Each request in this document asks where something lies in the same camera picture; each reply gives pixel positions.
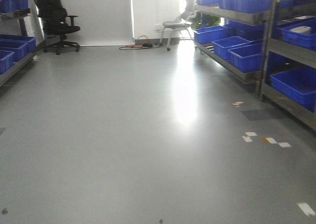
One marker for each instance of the grey wheeled chair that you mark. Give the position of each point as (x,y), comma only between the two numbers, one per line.
(182,22)

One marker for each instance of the steel rack with bins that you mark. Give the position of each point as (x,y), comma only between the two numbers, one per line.
(236,44)

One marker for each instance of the steel rack right side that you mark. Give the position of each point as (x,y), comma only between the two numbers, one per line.
(279,10)

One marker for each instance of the black office chair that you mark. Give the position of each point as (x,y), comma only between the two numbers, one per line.
(57,22)

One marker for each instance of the steel rack left side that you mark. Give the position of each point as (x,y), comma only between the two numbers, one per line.
(22,22)

